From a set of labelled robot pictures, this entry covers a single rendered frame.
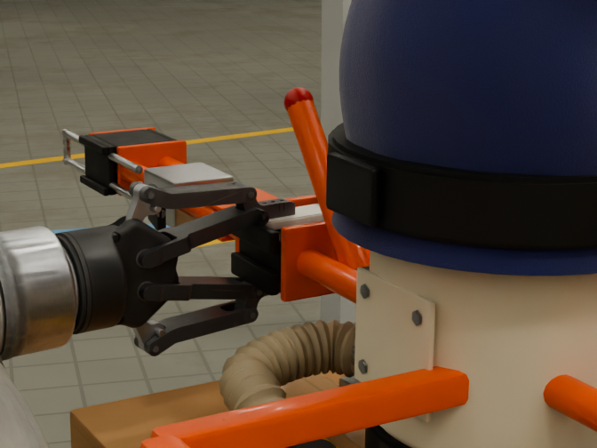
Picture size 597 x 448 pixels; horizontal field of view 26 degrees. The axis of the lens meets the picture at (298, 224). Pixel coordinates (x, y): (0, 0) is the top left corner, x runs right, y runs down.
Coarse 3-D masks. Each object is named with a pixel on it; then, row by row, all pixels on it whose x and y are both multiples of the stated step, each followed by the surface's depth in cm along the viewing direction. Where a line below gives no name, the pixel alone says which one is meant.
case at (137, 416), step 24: (216, 384) 109; (288, 384) 109; (312, 384) 109; (336, 384) 109; (96, 408) 104; (120, 408) 104; (144, 408) 104; (168, 408) 104; (192, 408) 104; (216, 408) 104; (72, 432) 103; (96, 432) 99; (120, 432) 99; (144, 432) 100; (360, 432) 100
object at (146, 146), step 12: (96, 132) 134; (108, 132) 135; (120, 132) 135; (132, 132) 135; (144, 132) 135; (156, 132) 135; (120, 144) 129; (132, 144) 129; (144, 144) 129; (156, 144) 130; (168, 144) 130; (180, 144) 131; (132, 156) 129; (144, 156) 129; (156, 156) 130; (180, 156) 131; (120, 180) 129
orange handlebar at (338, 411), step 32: (160, 160) 130; (320, 256) 98; (352, 288) 93; (352, 384) 74; (384, 384) 73; (416, 384) 74; (448, 384) 75; (576, 384) 74; (224, 416) 69; (256, 416) 69; (288, 416) 70; (320, 416) 71; (352, 416) 72; (384, 416) 73; (576, 416) 73
